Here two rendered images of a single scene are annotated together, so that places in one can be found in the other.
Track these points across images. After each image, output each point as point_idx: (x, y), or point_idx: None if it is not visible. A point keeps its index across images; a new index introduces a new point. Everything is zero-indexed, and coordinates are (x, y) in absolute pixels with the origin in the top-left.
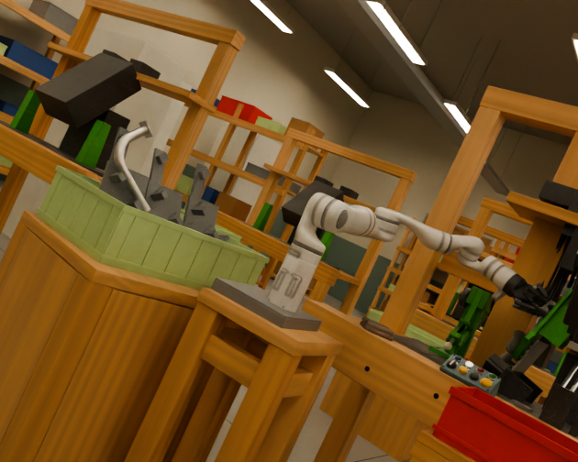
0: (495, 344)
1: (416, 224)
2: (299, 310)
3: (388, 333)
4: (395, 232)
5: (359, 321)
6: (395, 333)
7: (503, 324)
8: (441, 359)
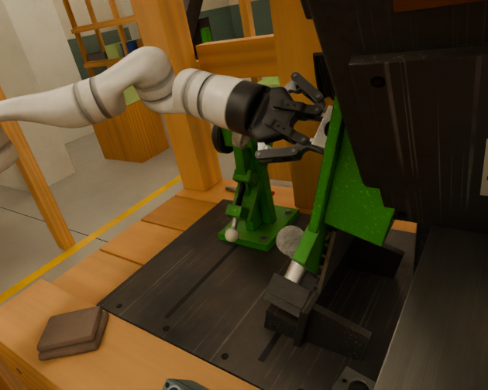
0: (314, 161)
1: (10, 111)
2: None
3: (83, 341)
4: None
5: (125, 241)
6: (202, 196)
7: (308, 128)
8: (225, 275)
